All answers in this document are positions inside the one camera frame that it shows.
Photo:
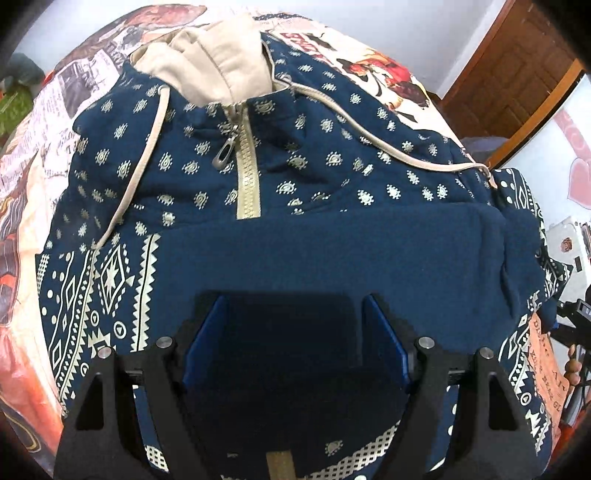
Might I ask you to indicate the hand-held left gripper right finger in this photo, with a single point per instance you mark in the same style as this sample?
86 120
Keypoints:
384 334

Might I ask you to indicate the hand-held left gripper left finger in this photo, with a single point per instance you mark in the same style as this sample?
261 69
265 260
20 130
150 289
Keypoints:
202 344

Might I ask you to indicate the navy patterned hoodie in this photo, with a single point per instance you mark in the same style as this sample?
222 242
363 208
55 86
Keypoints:
323 240

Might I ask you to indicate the wooden beaded spindle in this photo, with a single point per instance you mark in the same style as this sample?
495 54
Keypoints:
573 364

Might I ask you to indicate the white box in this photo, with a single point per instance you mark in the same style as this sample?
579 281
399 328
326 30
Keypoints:
565 249

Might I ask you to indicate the grey-blue cloth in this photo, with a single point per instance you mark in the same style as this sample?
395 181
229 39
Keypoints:
485 145

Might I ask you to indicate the printed blanket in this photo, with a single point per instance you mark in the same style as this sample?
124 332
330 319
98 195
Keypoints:
27 194

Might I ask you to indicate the wooden door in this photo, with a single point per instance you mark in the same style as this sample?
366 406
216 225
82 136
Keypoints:
508 87

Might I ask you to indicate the green cloth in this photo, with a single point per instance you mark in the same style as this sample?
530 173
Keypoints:
14 110

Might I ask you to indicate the grey-green plush toy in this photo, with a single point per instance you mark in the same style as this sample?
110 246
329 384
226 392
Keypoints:
25 64

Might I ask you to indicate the pink wall sticker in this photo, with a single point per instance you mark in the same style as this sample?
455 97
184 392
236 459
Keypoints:
579 170

